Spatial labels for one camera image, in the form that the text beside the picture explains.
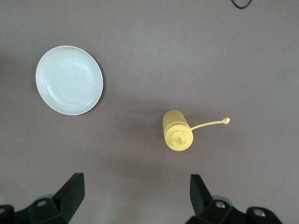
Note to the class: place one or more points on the beige plate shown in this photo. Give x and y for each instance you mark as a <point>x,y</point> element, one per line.
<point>70,80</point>

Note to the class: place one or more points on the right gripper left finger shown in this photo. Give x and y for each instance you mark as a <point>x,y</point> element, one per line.
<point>70,193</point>

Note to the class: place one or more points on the yellow mustard squeeze bottle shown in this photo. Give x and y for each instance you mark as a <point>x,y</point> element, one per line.
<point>174,121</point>

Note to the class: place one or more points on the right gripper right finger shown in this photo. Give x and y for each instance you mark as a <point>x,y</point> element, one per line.
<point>198,193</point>

